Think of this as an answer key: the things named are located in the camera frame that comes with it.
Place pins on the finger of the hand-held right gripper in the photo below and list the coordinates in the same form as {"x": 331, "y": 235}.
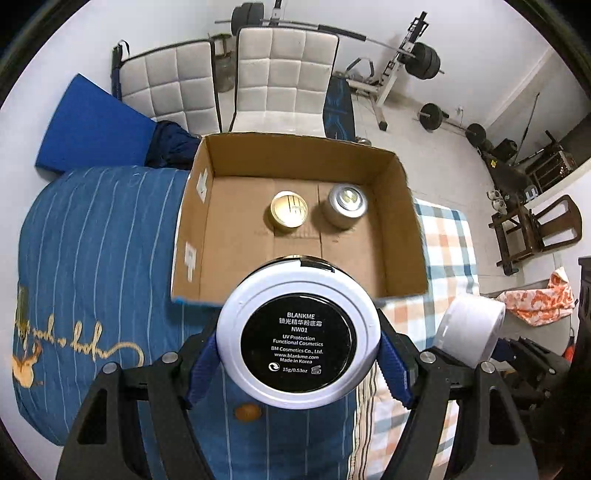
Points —
{"x": 502, "y": 350}

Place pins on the dark blue cloth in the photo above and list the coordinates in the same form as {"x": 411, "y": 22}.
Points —
{"x": 171, "y": 145}

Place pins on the white jar with black label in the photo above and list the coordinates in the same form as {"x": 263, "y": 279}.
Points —
{"x": 298, "y": 334}

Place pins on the cardboard box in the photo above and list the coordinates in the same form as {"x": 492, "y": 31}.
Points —
{"x": 351, "y": 258}

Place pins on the pair of white shoes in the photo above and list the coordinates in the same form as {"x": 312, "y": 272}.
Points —
{"x": 497, "y": 199}

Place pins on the black storage rack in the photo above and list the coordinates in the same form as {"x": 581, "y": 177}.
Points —
{"x": 531, "y": 166}

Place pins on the white quilted chair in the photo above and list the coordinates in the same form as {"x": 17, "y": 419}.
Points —
{"x": 171, "y": 83}
{"x": 281, "y": 78}

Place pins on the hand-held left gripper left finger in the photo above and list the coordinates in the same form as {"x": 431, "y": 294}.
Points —
{"x": 202, "y": 371}

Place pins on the dark wooden chair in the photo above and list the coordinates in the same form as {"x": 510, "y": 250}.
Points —
{"x": 556, "y": 221}

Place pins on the black and blue bench pad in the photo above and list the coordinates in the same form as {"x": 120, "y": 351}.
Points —
{"x": 339, "y": 110}

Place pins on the round gold tin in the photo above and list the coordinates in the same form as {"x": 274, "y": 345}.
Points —
{"x": 288, "y": 210}

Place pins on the white weight bench rack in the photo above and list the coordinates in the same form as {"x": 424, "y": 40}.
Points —
{"x": 388, "y": 78}

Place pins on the silver metal jar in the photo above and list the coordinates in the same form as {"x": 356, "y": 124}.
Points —
{"x": 344, "y": 205}

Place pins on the plain white jar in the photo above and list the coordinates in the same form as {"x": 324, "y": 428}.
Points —
{"x": 466, "y": 330}

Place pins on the dark cabinet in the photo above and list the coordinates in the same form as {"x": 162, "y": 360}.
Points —
{"x": 585, "y": 286}

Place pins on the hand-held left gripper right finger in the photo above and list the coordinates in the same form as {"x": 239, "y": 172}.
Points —
{"x": 395, "y": 369}

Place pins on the short barbell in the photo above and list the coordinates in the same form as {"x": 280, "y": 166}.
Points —
{"x": 431, "y": 115}

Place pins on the blue foam mat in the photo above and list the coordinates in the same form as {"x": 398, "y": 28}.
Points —
{"x": 97, "y": 129}

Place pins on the orange and white patterned cloth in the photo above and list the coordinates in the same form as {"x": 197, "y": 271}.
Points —
{"x": 540, "y": 300}

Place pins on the plaid blanket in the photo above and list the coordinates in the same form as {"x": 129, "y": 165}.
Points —
{"x": 443, "y": 249}

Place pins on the blue striped blanket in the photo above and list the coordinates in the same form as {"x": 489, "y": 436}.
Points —
{"x": 101, "y": 277}

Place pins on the barbell with black plates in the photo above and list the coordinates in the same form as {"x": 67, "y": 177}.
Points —
{"x": 427, "y": 60}

